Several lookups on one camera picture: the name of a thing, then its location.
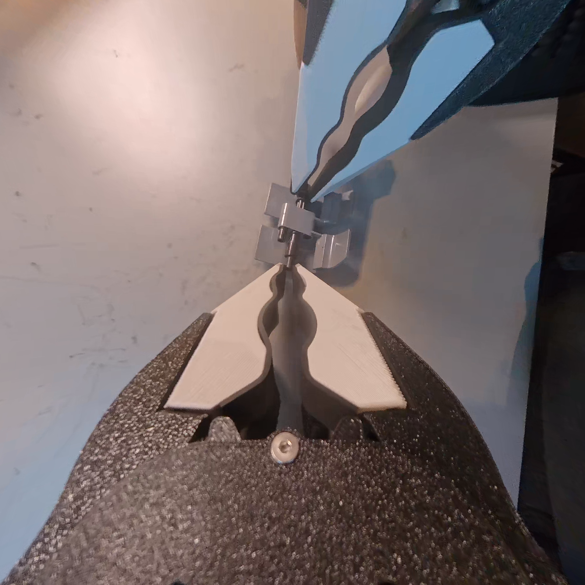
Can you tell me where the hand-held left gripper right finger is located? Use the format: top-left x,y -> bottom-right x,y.
295,264 -> 407,428

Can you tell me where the silver panel toy piece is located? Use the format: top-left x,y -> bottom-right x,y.
256,183 -> 355,270

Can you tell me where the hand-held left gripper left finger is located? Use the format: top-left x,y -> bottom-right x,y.
163,264 -> 282,432

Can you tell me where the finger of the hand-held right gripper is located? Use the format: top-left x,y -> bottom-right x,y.
290,0 -> 410,193
311,18 -> 496,204

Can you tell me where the black axle connector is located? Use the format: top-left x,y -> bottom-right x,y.
283,197 -> 304,268

